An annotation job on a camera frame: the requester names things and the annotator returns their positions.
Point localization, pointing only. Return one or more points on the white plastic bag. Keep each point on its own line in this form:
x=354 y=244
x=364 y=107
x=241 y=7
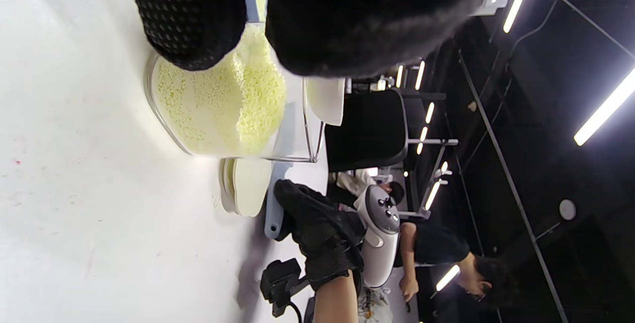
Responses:
x=374 y=303

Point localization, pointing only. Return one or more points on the clear chicken bouillon container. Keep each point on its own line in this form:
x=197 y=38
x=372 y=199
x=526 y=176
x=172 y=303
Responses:
x=218 y=109

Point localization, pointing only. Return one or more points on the person's right hand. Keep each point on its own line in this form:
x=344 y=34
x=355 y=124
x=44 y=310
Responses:
x=322 y=233

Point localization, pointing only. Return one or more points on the black office chair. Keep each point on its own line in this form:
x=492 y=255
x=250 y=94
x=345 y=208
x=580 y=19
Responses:
x=367 y=129

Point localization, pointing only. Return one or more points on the beige container lid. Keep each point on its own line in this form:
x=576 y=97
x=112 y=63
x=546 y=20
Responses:
x=248 y=186

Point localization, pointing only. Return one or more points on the light blue plastic knife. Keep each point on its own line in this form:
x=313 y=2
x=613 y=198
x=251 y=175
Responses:
x=274 y=199

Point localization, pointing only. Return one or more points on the person's left hand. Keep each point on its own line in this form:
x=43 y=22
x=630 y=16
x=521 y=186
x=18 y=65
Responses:
x=347 y=15

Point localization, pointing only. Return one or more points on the row of ceiling lights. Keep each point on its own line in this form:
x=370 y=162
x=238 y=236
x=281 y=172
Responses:
x=429 y=113

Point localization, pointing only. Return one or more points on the round ceiling fixture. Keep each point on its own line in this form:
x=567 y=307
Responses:
x=567 y=209

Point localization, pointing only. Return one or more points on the white coffee spoon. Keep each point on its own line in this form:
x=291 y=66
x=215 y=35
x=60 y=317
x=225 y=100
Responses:
x=327 y=102

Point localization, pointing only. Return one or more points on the person's right forearm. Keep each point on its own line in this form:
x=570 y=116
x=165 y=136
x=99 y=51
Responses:
x=337 y=303

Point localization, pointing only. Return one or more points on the black and white controller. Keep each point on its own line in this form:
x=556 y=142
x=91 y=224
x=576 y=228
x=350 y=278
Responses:
x=379 y=243

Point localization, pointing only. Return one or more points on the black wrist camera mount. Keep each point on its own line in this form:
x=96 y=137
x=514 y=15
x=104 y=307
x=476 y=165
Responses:
x=280 y=283

